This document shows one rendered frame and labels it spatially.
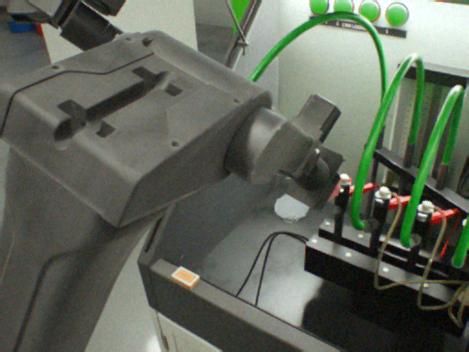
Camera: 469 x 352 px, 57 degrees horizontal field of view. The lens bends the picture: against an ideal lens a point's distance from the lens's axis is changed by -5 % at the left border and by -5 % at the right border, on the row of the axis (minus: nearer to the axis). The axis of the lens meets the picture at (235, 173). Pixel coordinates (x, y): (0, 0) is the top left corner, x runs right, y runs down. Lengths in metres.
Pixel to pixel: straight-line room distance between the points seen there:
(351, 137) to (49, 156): 1.02
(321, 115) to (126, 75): 0.48
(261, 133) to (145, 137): 0.07
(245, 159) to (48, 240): 0.10
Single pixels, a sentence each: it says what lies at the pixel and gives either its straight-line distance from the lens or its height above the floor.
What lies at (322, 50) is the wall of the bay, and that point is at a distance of 1.10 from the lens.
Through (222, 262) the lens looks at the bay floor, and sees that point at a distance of 1.12.
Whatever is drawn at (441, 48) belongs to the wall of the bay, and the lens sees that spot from 1.01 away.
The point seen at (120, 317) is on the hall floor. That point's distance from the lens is 2.14.
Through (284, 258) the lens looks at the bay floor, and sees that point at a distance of 1.13.
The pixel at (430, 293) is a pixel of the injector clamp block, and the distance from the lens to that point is 0.91.
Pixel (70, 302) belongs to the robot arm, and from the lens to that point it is 0.21.
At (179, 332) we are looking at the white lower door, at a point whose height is 0.76.
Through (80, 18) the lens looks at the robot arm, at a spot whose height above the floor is 1.49.
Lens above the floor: 1.64
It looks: 35 degrees down
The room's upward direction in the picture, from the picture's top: 4 degrees counter-clockwise
